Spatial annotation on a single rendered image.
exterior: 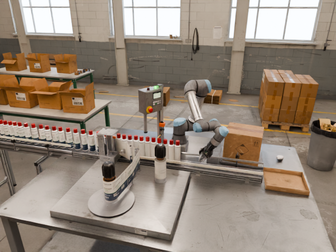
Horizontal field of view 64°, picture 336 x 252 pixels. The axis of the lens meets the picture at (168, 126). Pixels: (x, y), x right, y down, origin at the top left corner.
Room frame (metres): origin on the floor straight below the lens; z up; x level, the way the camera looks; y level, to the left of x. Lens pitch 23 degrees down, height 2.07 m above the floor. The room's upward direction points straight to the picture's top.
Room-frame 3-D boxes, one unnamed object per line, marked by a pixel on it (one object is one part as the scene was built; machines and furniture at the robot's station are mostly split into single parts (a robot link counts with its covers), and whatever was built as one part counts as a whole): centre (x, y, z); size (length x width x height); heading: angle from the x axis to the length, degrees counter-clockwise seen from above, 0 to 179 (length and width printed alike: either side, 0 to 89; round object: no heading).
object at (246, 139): (2.11, -0.66, 0.99); 0.30 x 0.24 x 0.27; 69
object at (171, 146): (1.97, -0.03, 0.98); 0.05 x 0.05 x 0.20
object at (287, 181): (1.75, -0.91, 0.85); 0.30 x 0.26 x 0.04; 76
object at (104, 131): (2.00, 0.49, 1.14); 0.14 x 0.11 x 0.01; 76
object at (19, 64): (6.14, 3.44, 0.97); 0.51 x 0.36 x 0.37; 168
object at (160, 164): (1.71, 0.05, 1.03); 0.09 x 0.09 x 0.30
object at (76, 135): (2.19, 0.82, 0.98); 0.05 x 0.05 x 0.20
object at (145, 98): (2.10, 0.14, 1.38); 0.17 x 0.10 x 0.19; 131
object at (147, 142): (2.03, 0.17, 0.98); 0.05 x 0.05 x 0.20
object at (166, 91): (6.20, 0.31, 0.16); 0.65 x 0.54 x 0.32; 80
